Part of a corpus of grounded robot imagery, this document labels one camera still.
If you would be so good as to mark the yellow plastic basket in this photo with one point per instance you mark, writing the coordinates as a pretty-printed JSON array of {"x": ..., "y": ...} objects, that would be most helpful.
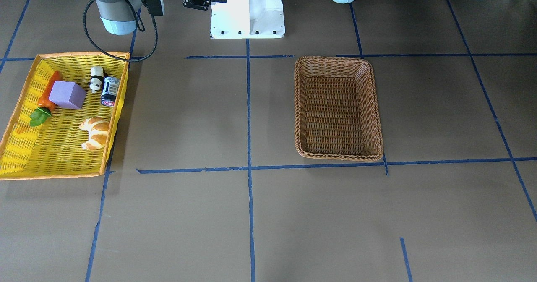
[{"x": 54, "y": 149}]

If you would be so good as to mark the panda figurine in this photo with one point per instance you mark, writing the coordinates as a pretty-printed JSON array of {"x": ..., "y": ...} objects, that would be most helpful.
[{"x": 96, "y": 79}]

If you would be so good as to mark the brown wicker basket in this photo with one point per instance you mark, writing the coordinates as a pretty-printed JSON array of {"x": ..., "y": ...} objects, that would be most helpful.
[{"x": 336, "y": 112}]

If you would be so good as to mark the croissant toy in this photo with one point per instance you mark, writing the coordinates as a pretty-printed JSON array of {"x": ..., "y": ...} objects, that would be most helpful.
[{"x": 98, "y": 133}]

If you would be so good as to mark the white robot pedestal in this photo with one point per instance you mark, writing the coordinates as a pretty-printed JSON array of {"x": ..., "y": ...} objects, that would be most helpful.
[{"x": 247, "y": 19}]

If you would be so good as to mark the purple foam block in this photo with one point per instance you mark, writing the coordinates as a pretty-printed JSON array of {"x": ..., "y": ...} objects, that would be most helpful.
[{"x": 67, "y": 94}]

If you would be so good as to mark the toy carrot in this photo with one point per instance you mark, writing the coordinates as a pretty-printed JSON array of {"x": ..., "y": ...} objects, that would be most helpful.
[{"x": 45, "y": 105}]

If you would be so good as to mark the small dark can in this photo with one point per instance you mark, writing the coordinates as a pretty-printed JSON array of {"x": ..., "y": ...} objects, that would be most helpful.
[{"x": 109, "y": 92}]

